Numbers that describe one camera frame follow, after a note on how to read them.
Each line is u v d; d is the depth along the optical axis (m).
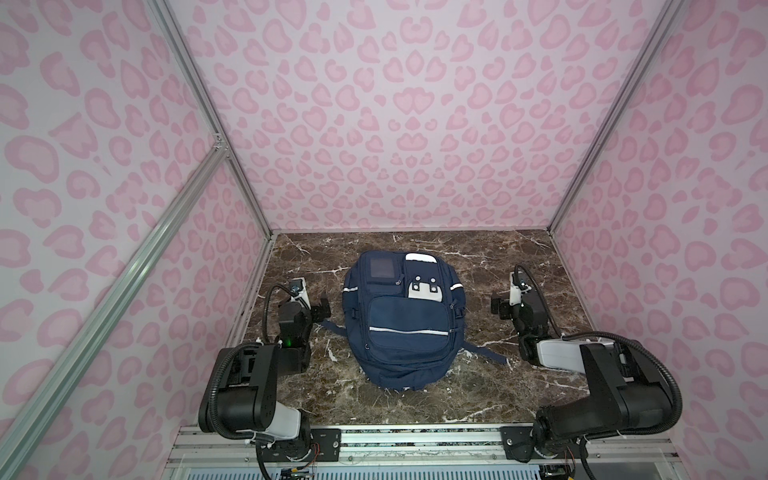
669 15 0.69
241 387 0.46
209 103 0.84
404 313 0.88
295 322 0.69
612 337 0.47
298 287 0.78
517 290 0.79
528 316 0.69
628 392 0.44
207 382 0.44
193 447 0.75
